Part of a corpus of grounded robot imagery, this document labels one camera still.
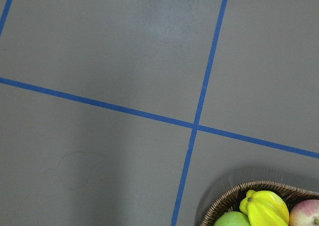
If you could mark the green pear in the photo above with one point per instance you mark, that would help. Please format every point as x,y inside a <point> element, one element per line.
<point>232,218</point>

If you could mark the yellow starfruit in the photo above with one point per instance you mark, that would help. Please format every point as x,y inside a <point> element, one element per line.
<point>265,208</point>

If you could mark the pink apple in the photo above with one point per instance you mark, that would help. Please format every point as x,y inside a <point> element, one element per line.
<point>305,213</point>

